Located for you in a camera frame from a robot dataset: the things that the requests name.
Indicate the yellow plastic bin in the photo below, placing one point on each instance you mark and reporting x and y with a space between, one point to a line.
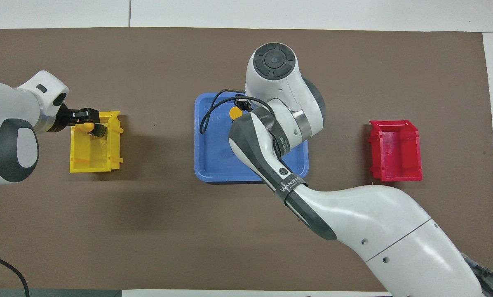
90 161

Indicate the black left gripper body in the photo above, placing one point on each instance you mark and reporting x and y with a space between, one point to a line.
69 116

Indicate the brown table mat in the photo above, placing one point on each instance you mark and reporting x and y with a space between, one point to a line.
147 227

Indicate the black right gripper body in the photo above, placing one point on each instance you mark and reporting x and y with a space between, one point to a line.
243 102

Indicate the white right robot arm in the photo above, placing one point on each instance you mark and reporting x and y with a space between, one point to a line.
374 231

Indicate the red plastic bin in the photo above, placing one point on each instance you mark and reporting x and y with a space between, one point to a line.
395 152

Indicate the blue plastic tray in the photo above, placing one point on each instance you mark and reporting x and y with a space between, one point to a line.
213 161

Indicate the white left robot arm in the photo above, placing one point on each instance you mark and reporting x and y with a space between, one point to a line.
7 123

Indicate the yellow push button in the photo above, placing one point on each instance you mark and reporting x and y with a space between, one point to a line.
85 127
235 113

